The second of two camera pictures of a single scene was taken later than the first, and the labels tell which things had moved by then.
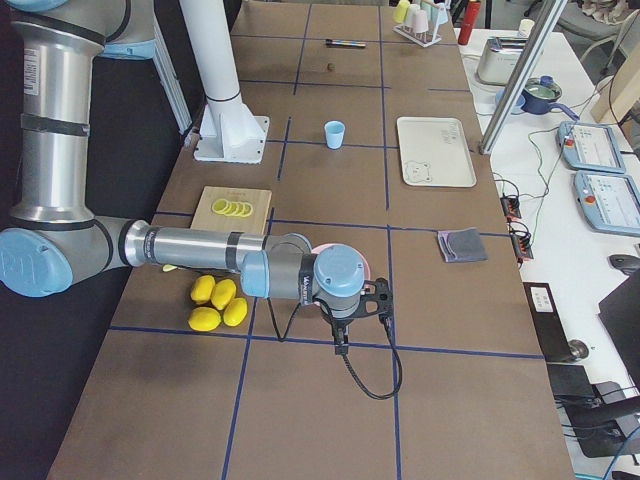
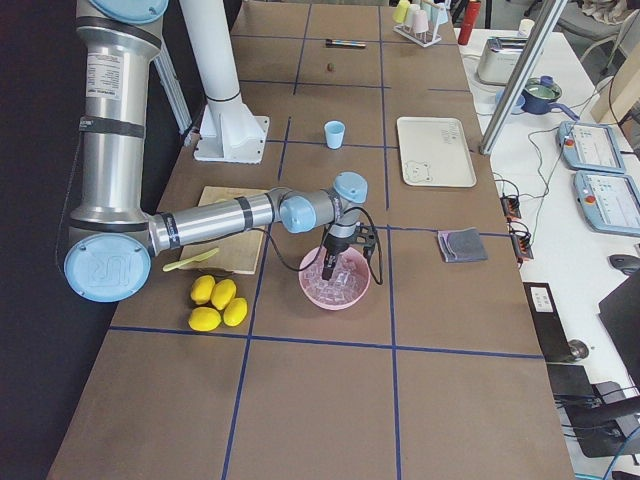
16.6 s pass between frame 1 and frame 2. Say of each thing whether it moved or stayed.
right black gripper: moved
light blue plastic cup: stayed
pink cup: stayed
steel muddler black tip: stayed
